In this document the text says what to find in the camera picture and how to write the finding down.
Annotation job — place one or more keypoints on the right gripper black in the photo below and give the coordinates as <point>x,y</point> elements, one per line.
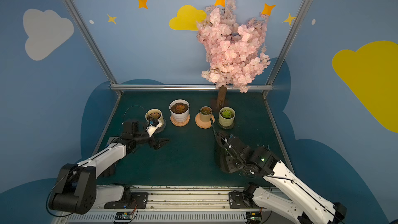
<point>224,140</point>

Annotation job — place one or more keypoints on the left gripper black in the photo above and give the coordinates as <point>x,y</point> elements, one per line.
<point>152,141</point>

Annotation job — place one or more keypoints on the dark green watering can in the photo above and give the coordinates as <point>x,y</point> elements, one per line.
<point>223,159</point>

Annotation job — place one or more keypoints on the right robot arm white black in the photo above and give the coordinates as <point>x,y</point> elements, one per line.
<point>301,205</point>

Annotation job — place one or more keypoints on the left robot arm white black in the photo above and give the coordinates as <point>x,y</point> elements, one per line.
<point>76,191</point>

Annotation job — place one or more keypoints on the yellow ribbed succulent pot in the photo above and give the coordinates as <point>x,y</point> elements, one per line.
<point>154,113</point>

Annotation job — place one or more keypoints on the white ribbed succulent pot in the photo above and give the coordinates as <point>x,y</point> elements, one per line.
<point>179,110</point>

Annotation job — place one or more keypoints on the pale green succulent pot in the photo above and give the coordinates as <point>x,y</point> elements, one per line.
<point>226,116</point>

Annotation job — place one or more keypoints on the small beige succulent pot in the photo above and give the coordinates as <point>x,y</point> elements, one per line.
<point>205,114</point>

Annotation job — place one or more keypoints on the grey saucer under yellow pot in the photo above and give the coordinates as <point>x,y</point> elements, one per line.
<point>162,127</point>

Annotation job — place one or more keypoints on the pink saucer under white pot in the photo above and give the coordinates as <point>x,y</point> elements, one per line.
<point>180,124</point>

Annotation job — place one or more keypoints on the black saucer under green pot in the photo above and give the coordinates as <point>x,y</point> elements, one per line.
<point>227,127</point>

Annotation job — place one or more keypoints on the blue yellow garden fork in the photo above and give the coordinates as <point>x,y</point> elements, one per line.
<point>267,147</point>

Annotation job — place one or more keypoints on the pink saucer under beige pot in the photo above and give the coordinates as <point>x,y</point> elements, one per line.
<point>204,124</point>

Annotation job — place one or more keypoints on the right circuit board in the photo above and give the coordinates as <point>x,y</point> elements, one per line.
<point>253,218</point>

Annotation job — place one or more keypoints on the circuit board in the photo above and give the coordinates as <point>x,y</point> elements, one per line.
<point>253,218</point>
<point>123,217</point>

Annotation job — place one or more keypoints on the left circuit board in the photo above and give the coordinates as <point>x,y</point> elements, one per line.
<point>123,217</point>

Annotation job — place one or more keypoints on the pink cherry blossom tree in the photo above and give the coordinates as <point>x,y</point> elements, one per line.
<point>235,52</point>

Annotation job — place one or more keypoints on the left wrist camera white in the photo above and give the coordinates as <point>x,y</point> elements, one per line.
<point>153,125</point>

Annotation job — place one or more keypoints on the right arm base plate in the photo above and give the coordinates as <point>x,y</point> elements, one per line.
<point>238,200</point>

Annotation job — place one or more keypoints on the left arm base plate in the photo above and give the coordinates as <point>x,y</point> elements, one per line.
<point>129,200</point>

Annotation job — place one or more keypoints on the aluminium front rail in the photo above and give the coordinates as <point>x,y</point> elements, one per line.
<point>177,199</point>

